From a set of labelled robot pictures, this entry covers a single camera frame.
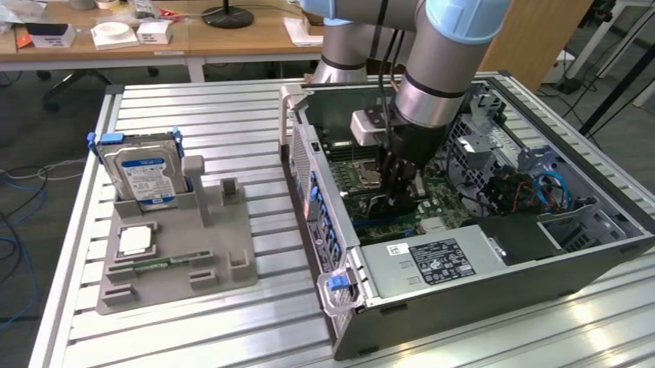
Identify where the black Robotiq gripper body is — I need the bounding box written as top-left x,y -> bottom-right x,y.
385,122 -> 447,170

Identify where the black Nvidia graphics card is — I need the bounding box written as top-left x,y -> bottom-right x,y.
360,172 -> 428,222

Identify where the metal CPU socket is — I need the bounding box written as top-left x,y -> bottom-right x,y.
355,159 -> 384,189

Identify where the green motherboard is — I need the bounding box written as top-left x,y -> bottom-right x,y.
319,136 -> 480,246

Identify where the small silver chipset heatsink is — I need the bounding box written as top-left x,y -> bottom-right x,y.
416,218 -> 451,233

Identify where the metal disk bay cage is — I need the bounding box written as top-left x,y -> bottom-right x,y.
444,91 -> 523,215

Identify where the grey power supply unit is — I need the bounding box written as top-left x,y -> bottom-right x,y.
360,225 -> 508,300

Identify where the open black PC case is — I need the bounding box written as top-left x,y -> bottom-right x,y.
279,71 -> 655,361

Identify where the wooden cabinet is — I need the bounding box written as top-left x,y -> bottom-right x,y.
472,0 -> 596,93

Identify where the black slanted pole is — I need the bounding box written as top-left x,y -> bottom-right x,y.
578,0 -> 655,136

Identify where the long wooden desk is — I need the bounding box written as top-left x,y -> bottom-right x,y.
0,0 -> 468,84

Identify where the hard disk in blue caddy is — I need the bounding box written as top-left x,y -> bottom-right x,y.
85,126 -> 187,212

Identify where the black round lamp base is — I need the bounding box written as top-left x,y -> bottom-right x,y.
200,0 -> 256,30

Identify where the green RAM stick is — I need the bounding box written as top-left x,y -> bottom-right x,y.
133,255 -> 199,271

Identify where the grey plastic parts rack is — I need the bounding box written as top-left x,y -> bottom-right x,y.
95,155 -> 260,316

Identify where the silver CPU chip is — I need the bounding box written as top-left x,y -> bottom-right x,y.
116,225 -> 157,256

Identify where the small plain white box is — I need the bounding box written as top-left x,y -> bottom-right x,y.
136,21 -> 173,45

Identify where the black office chair base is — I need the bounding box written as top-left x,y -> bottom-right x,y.
40,67 -> 115,113

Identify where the white box with black lid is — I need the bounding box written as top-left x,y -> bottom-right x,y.
24,22 -> 77,49

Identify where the clear plastic bag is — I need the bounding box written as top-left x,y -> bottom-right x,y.
0,0 -> 52,28

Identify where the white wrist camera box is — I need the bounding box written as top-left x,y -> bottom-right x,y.
349,109 -> 393,146

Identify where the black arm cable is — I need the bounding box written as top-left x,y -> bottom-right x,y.
375,0 -> 408,154

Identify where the blue SATA wire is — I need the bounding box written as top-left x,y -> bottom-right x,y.
533,171 -> 572,212

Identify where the white floor cable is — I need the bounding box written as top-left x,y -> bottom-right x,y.
4,159 -> 83,181

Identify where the white box with round ring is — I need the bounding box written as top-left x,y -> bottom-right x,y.
91,21 -> 140,51

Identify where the blue floor cable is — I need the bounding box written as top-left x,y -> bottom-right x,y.
0,179 -> 47,330

